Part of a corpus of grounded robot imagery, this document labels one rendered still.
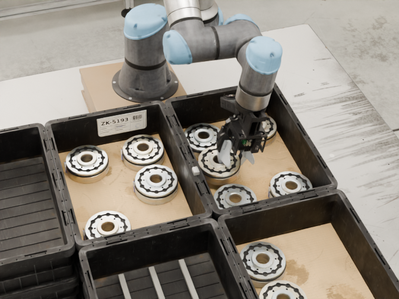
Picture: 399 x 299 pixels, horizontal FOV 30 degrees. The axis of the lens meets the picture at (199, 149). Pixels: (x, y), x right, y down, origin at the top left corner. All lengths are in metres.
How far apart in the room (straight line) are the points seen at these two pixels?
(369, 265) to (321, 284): 0.11
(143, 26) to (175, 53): 0.39
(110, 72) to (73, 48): 1.44
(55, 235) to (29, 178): 0.19
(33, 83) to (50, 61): 1.24
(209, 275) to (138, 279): 0.15
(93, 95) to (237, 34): 0.60
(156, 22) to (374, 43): 1.97
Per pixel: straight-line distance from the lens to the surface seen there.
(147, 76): 2.05
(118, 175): 1.82
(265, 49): 1.56
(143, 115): 1.87
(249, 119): 1.64
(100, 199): 1.77
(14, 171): 1.86
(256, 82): 1.59
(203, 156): 1.80
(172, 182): 1.76
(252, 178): 1.83
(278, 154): 1.89
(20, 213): 1.77
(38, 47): 3.63
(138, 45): 2.00
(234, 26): 1.65
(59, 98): 2.25
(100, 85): 2.13
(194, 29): 1.62
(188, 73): 2.32
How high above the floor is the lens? 2.15
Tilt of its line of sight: 44 degrees down
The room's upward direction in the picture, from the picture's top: 3 degrees clockwise
